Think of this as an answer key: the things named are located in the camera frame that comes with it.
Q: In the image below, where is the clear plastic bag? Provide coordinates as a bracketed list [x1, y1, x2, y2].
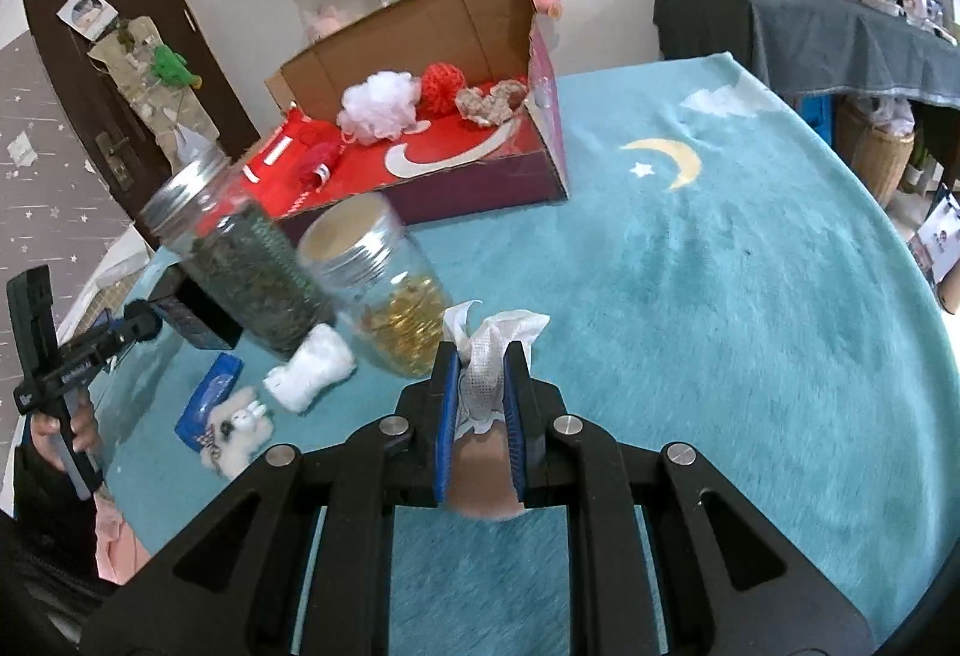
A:
[169, 127, 218, 170]

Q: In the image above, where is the beige hanging organizer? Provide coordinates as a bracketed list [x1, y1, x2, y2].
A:
[88, 15, 226, 170]

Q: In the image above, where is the white fluffy bunny plush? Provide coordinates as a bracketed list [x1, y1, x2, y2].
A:
[199, 386, 275, 477]

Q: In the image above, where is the dark brown door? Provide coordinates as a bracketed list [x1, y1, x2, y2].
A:
[21, 0, 260, 245]

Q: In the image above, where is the blue soft packet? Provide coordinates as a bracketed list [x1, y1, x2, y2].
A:
[174, 354, 245, 453]

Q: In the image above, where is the glass jar of gold capsules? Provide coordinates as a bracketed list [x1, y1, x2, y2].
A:
[298, 195, 455, 380]

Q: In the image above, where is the red crochet ball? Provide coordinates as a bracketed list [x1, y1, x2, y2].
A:
[289, 140, 346, 192]

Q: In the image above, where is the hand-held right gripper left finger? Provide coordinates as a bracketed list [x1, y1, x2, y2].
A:
[79, 341, 462, 656]

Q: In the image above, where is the person's left forearm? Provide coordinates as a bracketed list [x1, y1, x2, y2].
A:
[0, 442, 113, 597]

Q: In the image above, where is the cardboard box with red inside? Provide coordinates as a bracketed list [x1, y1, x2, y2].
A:
[238, 0, 571, 226]

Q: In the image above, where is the glass jar of dark leaves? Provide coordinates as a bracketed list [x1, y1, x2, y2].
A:
[137, 150, 338, 359]

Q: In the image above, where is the white fluffy cotton piece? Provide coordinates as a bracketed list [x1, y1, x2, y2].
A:
[262, 324, 357, 413]

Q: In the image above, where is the brown round sponge pad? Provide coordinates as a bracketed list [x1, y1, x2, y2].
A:
[448, 427, 526, 520]

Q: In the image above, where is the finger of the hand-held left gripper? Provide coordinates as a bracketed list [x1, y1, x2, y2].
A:
[105, 300, 164, 350]
[94, 317, 125, 365]

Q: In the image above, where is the beige crochet scrunchie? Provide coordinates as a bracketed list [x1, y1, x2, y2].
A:
[455, 77, 530, 128]

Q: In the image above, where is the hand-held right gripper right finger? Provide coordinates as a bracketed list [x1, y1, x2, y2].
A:
[502, 341, 878, 656]

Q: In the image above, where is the white tissue pouch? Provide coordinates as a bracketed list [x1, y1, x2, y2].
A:
[442, 300, 552, 436]

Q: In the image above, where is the green plush toy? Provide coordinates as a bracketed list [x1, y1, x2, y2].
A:
[150, 45, 202, 89]

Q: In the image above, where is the white mesh bath loofah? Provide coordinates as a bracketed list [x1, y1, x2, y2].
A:
[336, 70, 421, 143]

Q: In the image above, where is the person's left hand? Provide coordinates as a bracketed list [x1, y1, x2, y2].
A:
[30, 401, 102, 471]

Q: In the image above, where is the photo on door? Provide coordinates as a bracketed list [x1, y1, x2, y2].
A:
[58, 0, 119, 41]

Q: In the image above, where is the pale pink plush toy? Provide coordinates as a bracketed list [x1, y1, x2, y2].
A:
[304, 4, 353, 38]

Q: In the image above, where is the wicker basket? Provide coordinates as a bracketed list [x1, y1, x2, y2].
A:
[834, 97, 917, 207]

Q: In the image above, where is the orange-red bath loofah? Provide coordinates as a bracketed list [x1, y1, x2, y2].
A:
[418, 61, 470, 119]

